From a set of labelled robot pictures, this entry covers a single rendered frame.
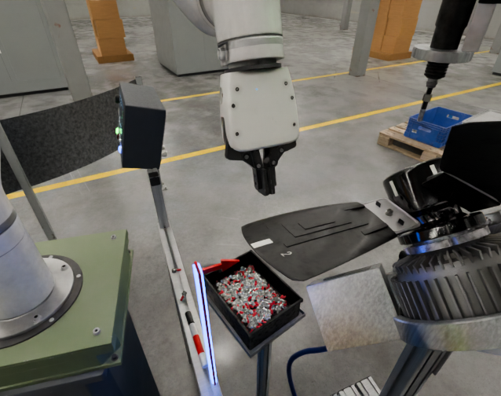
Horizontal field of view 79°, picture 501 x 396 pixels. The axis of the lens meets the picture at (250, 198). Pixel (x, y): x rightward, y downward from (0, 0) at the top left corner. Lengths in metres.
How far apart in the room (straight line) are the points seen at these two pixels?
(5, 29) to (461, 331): 6.30
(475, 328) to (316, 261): 0.24
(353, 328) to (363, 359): 1.13
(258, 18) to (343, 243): 0.33
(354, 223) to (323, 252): 0.10
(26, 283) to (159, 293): 1.36
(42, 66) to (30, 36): 0.43
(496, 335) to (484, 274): 0.08
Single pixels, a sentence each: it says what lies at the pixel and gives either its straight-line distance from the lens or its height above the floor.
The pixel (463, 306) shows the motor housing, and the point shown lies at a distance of 0.58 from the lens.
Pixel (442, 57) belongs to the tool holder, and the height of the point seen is 1.45.
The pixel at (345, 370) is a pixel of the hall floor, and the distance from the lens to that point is 1.74.
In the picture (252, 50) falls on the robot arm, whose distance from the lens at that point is 0.40.
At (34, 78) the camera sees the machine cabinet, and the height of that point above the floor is 0.25.
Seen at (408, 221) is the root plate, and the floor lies 1.18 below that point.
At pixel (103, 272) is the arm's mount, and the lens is 0.75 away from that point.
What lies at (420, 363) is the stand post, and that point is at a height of 0.82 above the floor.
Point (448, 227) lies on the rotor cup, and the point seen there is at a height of 1.19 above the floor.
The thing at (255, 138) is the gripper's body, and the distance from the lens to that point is 0.41.
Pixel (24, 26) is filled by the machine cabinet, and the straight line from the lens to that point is 6.31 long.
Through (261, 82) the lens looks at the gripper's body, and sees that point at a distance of 0.41.
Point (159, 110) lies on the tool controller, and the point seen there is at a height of 1.23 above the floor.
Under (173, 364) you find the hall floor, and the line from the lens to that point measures 1.74.
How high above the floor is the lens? 1.52
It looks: 35 degrees down
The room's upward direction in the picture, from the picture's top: straight up
